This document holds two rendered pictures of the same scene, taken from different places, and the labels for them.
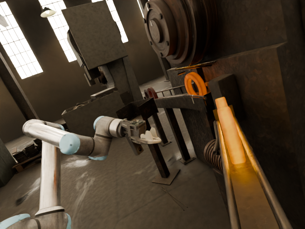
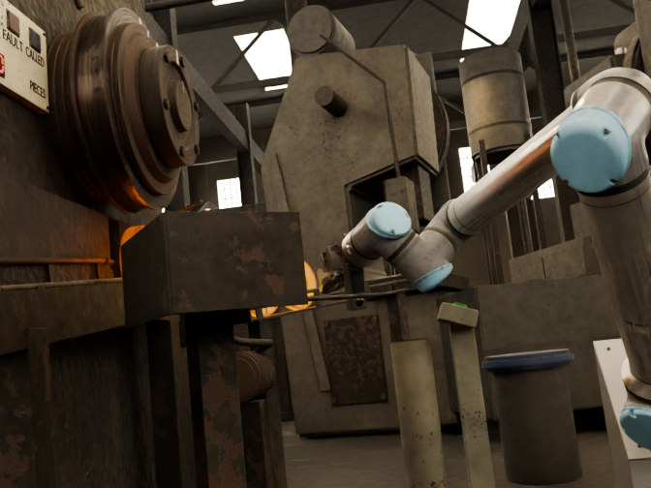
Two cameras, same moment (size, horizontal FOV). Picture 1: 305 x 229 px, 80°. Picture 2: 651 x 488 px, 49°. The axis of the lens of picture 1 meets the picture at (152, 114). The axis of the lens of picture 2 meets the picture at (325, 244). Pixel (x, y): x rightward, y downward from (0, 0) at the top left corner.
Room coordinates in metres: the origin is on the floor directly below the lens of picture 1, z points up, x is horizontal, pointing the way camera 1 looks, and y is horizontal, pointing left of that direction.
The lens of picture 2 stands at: (2.44, 0.67, 0.52)
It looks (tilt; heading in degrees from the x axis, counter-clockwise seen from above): 8 degrees up; 200
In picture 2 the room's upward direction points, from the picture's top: 6 degrees counter-clockwise
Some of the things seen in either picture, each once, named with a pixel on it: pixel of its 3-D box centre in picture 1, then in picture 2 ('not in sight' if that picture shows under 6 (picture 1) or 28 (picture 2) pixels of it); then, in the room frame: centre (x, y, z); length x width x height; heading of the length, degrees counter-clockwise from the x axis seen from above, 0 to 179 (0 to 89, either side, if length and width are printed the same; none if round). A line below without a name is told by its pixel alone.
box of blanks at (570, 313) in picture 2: not in sight; (548, 350); (-1.63, 0.37, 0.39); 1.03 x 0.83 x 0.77; 119
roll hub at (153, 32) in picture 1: (158, 30); (172, 106); (1.03, -0.20, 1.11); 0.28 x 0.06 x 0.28; 14
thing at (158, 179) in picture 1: (150, 142); (223, 466); (1.47, 0.11, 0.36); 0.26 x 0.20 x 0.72; 49
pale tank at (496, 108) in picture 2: not in sight; (510, 207); (-8.00, -0.32, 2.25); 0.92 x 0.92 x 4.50
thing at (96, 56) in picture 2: (174, 24); (133, 112); (1.05, -0.29, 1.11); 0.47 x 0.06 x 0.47; 14
